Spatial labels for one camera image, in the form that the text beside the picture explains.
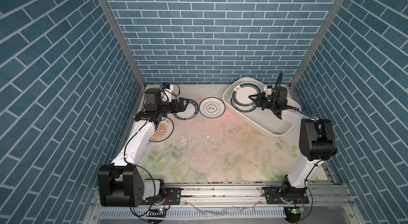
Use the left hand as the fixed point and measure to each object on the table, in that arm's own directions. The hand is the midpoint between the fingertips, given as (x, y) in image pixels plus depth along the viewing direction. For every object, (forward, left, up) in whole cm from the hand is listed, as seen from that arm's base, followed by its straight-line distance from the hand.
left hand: (186, 101), depth 81 cm
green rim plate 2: (+11, -33, -20) cm, 41 cm away
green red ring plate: (+8, -30, -9) cm, 33 cm away
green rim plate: (+11, 0, -24) cm, 26 cm away
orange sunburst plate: (-4, +16, -24) cm, 29 cm away
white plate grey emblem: (+14, -14, -24) cm, 31 cm away
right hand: (+10, -37, -7) cm, 39 cm away
